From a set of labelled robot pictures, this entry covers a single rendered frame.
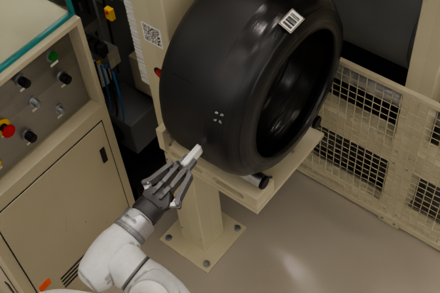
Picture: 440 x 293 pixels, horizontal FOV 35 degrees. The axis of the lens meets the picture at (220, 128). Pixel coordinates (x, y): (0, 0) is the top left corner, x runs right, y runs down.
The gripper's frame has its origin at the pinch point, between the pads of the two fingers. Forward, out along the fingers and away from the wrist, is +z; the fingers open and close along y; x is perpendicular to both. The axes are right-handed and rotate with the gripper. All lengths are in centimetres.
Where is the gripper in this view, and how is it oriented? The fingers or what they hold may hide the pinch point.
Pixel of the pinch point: (192, 157)
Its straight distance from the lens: 180.3
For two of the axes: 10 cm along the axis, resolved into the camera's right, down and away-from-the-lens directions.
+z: 6.0, -7.2, 3.5
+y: -7.8, -4.4, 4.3
